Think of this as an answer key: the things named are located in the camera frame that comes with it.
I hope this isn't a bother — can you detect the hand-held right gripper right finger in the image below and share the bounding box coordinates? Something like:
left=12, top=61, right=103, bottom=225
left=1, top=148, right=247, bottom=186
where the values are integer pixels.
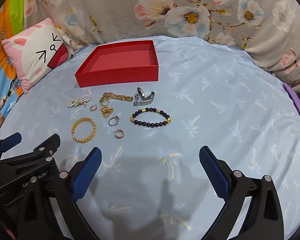
left=199, top=145, right=285, bottom=240

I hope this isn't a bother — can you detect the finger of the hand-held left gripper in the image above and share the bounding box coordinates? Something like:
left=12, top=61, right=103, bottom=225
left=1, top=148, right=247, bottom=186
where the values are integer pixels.
left=0, top=133, right=22, bottom=156
left=0, top=133, right=61, bottom=174

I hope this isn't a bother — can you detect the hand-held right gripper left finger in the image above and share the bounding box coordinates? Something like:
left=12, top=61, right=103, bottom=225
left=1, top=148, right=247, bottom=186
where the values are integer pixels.
left=17, top=147, right=102, bottom=240

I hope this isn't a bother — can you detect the gold chain bracelet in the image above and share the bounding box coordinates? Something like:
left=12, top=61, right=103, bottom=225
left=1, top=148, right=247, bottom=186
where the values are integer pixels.
left=71, top=117, right=97, bottom=144

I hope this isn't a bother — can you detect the pearl bracelet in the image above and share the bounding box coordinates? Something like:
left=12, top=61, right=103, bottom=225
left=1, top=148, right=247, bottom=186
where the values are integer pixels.
left=67, top=95, right=92, bottom=108

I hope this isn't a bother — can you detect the black bead bracelet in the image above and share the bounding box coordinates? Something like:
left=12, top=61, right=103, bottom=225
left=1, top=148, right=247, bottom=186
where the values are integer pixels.
left=130, top=107, right=172, bottom=127

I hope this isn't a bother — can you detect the gold watch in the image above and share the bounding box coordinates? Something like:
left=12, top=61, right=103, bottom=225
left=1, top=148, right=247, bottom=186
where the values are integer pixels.
left=99, top=92, right=134, bottom=106

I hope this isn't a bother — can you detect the silver watch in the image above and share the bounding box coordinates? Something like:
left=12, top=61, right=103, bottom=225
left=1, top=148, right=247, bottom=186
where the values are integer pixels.
left=133, top=87, right=156, bottom=106

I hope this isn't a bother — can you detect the red cardboard box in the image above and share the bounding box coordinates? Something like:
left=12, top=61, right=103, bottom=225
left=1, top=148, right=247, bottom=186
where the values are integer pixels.
left=74, top=40, right=160, bottom=88

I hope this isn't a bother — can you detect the light blue bed sheet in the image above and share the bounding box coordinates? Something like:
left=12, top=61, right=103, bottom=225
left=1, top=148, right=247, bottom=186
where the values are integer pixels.
left=0, top=35, right=300, bottom=240

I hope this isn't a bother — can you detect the cat print pillow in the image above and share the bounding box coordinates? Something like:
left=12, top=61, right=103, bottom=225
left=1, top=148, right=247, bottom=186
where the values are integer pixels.
left=1, top=17, right=73, bottom=94

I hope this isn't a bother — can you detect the purple cloth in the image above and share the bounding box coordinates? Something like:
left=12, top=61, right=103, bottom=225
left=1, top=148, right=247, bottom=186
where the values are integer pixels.
left=282, top=82, right=300, bottom=122

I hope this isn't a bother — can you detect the colourful cartoon blanket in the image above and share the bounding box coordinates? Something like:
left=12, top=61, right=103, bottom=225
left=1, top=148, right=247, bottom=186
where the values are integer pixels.
left=0, top=0, right=53, bottom=142

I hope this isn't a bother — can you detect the grey floral blanket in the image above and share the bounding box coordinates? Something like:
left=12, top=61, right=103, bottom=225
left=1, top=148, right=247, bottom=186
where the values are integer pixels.
left=22, top=0, right=300, bottom=91

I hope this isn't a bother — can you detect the gold ball chain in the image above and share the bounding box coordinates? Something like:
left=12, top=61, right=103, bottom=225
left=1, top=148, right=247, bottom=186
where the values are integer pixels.
left=100, top=106, right=115, bottom=119

